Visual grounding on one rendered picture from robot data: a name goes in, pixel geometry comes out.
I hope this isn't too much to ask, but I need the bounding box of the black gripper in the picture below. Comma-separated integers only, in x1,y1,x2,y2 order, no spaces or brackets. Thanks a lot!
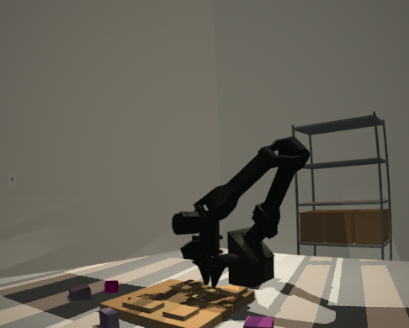
192,232,240,288

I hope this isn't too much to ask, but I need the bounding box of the pink cube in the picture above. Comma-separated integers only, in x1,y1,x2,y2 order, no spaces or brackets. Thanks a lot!
243,316,274,328

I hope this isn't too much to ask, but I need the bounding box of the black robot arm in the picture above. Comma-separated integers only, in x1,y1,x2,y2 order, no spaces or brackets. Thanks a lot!
172,137,310,260

